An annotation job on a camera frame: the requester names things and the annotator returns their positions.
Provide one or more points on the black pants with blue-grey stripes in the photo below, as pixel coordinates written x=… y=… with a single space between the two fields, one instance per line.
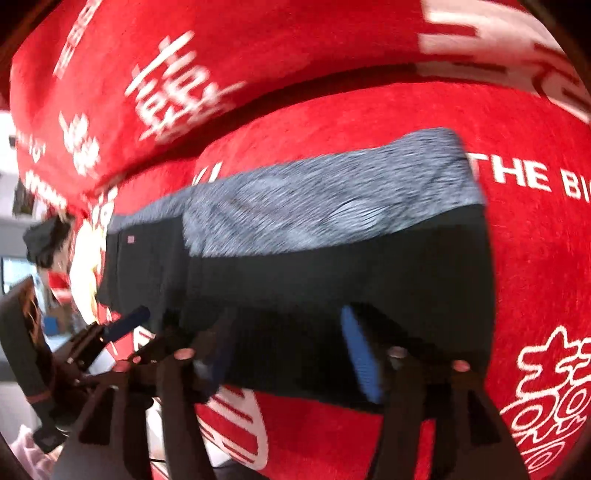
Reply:
x=300 y=286

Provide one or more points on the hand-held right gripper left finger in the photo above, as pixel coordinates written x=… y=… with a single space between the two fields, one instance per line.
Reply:
x=218 y=364

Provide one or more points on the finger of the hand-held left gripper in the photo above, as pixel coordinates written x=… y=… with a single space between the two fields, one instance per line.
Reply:
x=127 y=323

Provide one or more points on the cream folded cloth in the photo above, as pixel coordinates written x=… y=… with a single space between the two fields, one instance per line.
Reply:
x=85 y=277

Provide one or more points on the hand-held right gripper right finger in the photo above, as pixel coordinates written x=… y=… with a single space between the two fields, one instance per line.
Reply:
x=364 y=364

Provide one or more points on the red printed sofa cover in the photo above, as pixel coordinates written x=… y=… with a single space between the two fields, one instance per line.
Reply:
x=531 y=254

